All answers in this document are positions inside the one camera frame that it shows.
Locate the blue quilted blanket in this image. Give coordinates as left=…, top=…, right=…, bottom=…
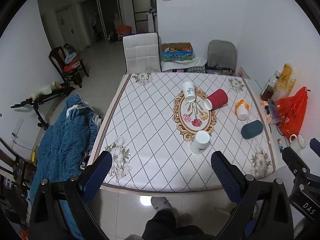
left=29, top=93, right=102, bottom=239

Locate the dark wooden chair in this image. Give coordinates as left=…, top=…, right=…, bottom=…
left=1, top=139, right=36, bottom=191
left=48, top=43, right=89, bottom=88

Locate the cardboard box with items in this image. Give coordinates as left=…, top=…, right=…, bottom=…
left=161, top=42, right=194, bottom=62

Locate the small figurine toy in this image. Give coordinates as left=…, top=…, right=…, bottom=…
left=277, top=138, right=284, bottom=153

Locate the black tripod stand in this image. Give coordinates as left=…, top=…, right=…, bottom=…
left=10, top=81, right=75, bottom=131

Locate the dark liquid bottle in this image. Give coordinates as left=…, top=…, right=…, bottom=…
left=260, top=70, right=281, bottom=101

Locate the yellow snack bag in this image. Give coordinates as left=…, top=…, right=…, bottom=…
left=272, top=63, right=296, bottom=101

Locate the orange and white paper cup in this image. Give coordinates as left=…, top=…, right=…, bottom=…
left=235, top=99, right=249, bottom=121

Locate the dark wooden chair near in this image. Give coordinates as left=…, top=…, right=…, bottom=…
left=1, top=139, right=36, bottom=191

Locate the patterned white tablecloth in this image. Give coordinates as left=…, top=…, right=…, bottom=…
left=89, top=73, right=276, bottom=193

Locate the dark wooden chair far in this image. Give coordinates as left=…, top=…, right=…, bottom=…
left=48, top=43, right=89, bottom=88

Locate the grey padded chair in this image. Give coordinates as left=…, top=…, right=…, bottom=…
left=206, top=40, right=237, bottom=76

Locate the red plastic bag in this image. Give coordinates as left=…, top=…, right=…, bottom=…
left=276, top=86, right=310, bottom=139

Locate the red ribbed paper cup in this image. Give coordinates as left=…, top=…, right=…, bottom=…
left=204, top=89, right=228, bottom=111

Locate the white padded chair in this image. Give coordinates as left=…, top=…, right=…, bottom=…
left=123, top=32, right=162, bottom=74

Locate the white enamel mug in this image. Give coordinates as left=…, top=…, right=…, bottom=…
left=289, top=134, right=305, bottom=152

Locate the white bamboo print paper cup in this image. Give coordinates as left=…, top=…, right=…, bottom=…
left=189, top=131, right=210, bottom=155

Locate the dark teal cup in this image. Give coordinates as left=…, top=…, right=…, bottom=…
left=241, top=120, right=264, bottom=140

